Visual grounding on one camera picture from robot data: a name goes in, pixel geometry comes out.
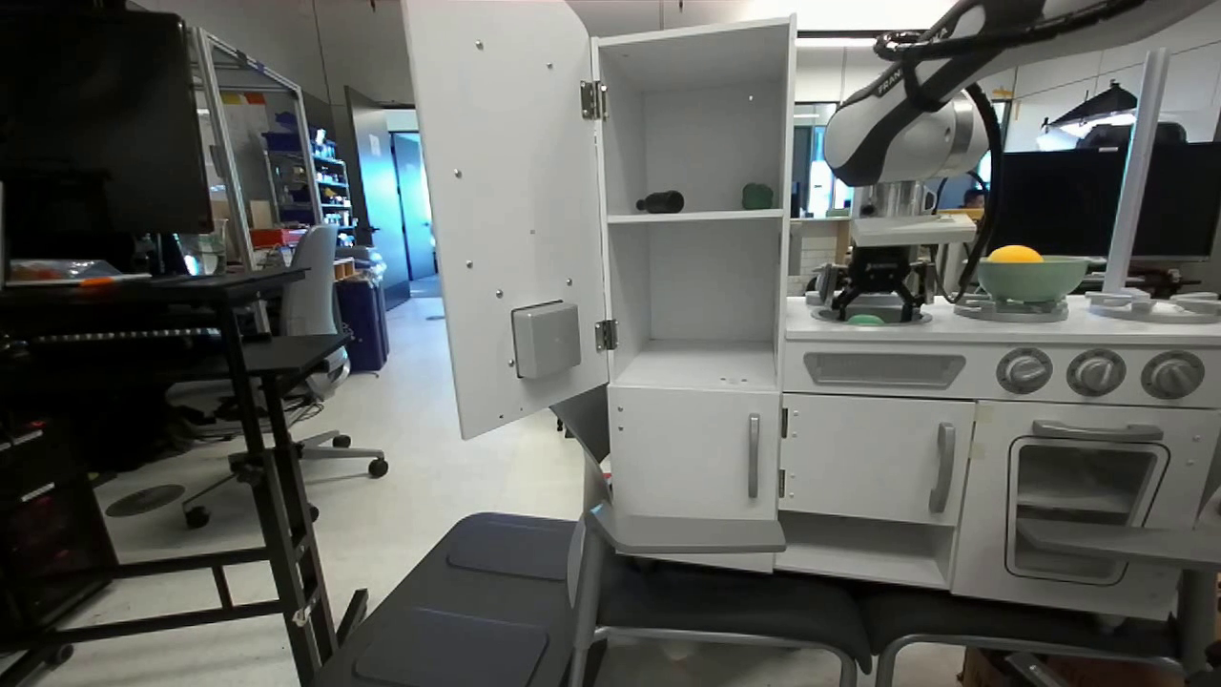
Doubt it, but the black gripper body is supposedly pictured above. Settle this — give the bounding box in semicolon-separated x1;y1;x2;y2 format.
831;250;927;321

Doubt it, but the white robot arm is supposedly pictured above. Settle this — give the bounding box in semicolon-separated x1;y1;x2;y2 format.
829;0;1213;321

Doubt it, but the lower middle cabinet door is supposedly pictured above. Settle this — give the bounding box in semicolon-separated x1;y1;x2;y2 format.
781;399;973;528

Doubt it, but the grey stove knob left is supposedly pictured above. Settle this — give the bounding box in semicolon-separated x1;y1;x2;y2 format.
997;348;1051;392

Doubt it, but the lower left cabinet door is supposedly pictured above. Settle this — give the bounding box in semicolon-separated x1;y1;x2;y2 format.
609;388;779;523

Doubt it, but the grey stove knob right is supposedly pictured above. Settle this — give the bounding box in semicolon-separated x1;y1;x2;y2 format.
1139;353;1204;402

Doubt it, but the grey folding chair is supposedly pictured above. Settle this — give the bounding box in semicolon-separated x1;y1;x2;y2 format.
311;512;1216;687

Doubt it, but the grey door handle block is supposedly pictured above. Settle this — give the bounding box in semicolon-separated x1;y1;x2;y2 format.
511;301;581;382

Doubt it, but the toy oven door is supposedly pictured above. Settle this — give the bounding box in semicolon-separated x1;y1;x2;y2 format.
950;402;1216;620

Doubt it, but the yellow plushie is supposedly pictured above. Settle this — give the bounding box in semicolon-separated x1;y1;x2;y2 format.
988;245;1043;269

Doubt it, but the white toy kitchen cabinet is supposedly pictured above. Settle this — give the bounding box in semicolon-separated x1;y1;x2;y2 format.
596;18;1216;572

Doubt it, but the black monitor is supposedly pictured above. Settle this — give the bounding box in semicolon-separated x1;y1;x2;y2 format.
0;0;212;271

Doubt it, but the black desk stand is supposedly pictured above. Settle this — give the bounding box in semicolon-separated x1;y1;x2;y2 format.
0;263;358;687

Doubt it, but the grey stove knob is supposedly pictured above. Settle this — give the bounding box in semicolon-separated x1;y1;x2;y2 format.
997;348;1051;392
1139;353;1204;402
1069;348;1125;399

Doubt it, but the grey stove knob middle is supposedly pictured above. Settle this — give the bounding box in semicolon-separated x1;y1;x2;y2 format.
1069;348;1125;399

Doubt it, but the mint green bowl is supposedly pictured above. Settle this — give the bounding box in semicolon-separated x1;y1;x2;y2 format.
976;257;1086;307

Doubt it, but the white office chair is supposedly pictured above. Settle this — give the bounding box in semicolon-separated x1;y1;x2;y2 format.
165;222;393;532

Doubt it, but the green object on shelf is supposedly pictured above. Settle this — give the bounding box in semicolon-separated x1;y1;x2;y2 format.
740;185;773;212

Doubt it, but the black object on shelf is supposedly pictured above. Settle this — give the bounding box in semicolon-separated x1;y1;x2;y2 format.
636;191;686;214

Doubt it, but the white top cabinet door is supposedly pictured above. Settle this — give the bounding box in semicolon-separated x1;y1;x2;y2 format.
403;0;609;438

